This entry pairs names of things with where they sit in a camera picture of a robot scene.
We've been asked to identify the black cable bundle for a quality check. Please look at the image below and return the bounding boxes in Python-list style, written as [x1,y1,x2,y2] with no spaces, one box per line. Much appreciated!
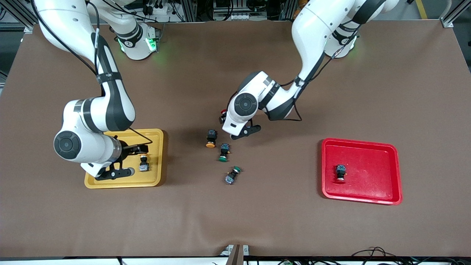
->
[351,247,471,265]

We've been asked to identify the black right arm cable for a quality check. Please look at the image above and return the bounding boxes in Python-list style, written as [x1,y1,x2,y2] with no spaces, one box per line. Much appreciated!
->
[31,0,153,148]

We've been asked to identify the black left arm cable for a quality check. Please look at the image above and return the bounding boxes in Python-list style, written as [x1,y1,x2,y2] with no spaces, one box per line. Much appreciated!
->
[270,22,363,123]

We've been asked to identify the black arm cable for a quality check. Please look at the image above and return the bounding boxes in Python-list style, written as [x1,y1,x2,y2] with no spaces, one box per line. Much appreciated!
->
[270,22,363,123]
[31,0,153,148]

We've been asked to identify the green push button switch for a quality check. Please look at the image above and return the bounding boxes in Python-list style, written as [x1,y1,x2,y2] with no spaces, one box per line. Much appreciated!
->
[225,166,242,185]
[218,143,231,163]

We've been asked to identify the grey electronics box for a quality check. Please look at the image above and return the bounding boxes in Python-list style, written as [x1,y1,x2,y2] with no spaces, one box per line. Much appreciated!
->
[213,0,246,21]

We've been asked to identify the brown table mat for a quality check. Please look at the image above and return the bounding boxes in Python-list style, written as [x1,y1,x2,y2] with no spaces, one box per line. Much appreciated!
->
[0,20,471,258]

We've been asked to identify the red plastic tray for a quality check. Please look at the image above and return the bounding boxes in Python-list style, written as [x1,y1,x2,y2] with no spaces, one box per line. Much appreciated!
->
[321,138,403,205]

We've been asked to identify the white power strip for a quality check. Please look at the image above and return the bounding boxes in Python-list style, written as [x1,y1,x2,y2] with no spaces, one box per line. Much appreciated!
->
[142,3,173,17]

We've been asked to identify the aluminium frame beam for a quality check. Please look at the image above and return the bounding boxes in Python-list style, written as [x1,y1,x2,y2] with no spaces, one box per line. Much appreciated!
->
[0,0,37,33]
[440,0,471,28]

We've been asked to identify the metal clamp bracket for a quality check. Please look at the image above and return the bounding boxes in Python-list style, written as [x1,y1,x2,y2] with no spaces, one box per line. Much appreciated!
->
[220,244,251,265]

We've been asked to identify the yellow plastic tray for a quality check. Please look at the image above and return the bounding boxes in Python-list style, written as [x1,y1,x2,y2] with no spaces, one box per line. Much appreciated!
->
[84,128,164,189]

